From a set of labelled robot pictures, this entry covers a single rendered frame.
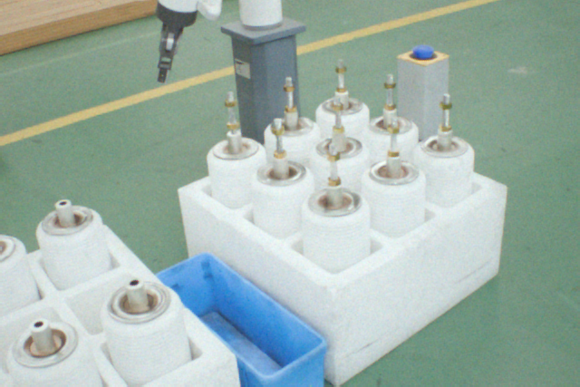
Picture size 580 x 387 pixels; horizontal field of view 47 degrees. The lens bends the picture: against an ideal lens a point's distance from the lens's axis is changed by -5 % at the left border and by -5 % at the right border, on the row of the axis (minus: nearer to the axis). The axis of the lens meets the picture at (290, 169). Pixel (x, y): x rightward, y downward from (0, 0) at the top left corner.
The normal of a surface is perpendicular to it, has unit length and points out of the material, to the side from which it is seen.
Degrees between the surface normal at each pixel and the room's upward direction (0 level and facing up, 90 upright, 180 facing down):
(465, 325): 0
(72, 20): 90
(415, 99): 90
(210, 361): 0
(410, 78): 90
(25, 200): 0
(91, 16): 90
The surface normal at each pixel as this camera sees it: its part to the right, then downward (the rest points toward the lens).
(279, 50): 0.57, 0.36
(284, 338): -0.78, 0.31
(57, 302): -0.07, -0.88
